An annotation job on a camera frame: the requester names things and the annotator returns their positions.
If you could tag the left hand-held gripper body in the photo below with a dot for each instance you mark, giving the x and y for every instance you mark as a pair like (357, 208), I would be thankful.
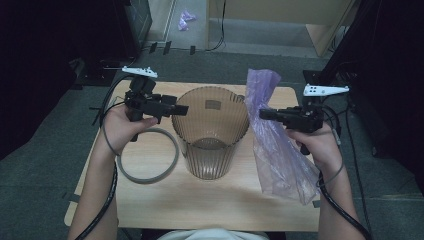
(146, 101)

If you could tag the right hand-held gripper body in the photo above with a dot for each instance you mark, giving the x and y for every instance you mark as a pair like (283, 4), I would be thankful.
(305, 116)

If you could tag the purple plastic bag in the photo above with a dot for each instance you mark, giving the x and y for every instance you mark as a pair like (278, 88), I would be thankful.
(276, 160)

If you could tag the brown ribbed plastic trash bin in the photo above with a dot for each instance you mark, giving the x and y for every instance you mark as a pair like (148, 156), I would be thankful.
(213, 160)

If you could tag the person's right hand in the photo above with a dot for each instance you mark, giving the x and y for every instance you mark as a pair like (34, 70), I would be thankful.
(323, 146)

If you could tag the person's left hand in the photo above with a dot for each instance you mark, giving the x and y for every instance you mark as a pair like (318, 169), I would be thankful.
(116, 130)

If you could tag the black metal stand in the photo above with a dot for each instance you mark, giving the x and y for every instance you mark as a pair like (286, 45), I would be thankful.
(310, 77)

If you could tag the black tape strip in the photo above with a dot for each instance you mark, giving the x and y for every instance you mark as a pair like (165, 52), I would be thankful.
(152, 47)
(192, 50)
(167, 47)

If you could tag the black stand base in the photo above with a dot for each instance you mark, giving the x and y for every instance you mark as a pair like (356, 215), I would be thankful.
(96, 78)

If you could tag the black computer case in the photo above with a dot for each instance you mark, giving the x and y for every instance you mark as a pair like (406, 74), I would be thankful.
(133, 26)

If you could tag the small crumpled purple plastic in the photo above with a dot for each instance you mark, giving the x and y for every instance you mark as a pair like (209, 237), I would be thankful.
(186, 19)

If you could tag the grey tape piece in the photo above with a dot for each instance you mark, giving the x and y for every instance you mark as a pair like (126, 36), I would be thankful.
(316, 203)
(71, 197)

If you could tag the light wooden cabinet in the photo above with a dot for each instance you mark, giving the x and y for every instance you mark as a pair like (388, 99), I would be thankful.
(283, 10)

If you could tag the black curtain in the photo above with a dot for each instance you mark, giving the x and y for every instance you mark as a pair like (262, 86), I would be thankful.
(33, 66)

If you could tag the person's white shirt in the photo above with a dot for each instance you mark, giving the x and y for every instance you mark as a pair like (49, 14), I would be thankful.
(213, 235)

